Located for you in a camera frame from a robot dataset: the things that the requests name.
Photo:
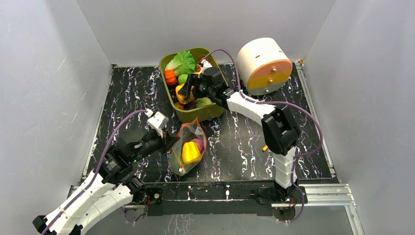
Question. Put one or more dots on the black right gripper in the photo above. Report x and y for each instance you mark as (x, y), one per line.
(194, 86)

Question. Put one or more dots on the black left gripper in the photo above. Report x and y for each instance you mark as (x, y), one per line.
(167, 142)

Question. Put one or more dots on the orange yellow bell pepper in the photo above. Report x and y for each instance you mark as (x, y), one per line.
(184, 94)

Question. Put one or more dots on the green bumpy citrus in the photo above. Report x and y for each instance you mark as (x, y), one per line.
(182, 79)

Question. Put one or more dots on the clear zip top bag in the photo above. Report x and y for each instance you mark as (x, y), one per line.
(177, 147)

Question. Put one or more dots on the green leafy vegetable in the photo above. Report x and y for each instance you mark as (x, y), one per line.
(176, 165)

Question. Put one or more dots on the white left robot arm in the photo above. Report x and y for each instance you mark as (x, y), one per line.
(108, 187)

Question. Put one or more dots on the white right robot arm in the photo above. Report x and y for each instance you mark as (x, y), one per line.
(280, 130)

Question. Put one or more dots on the olive green plastic bin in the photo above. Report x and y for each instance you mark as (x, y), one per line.
(201, 113)

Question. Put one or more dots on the purple white radicchio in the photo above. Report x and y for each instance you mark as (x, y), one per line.
(191, 105)

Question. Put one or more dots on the small orange fruit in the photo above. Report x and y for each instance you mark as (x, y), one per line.
(179, 106)

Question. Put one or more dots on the pale green cabbage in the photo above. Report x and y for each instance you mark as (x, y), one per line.
(202, 102)

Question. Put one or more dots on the orange mini pumpkin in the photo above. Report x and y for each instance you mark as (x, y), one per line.
(170, 78)

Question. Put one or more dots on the green lettuce head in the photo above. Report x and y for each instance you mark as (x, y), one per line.
(182, 63)

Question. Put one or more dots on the white cylindrical drawer box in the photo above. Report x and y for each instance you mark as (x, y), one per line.
(263, 66)

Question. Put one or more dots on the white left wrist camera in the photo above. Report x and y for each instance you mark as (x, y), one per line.
(157, 121)

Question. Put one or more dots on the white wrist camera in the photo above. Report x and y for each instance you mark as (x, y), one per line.
(203, 65)
(157, 121)

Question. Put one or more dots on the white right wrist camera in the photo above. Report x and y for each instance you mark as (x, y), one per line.
(203, 65)

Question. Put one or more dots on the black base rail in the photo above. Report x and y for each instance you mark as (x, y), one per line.
(219, 197)

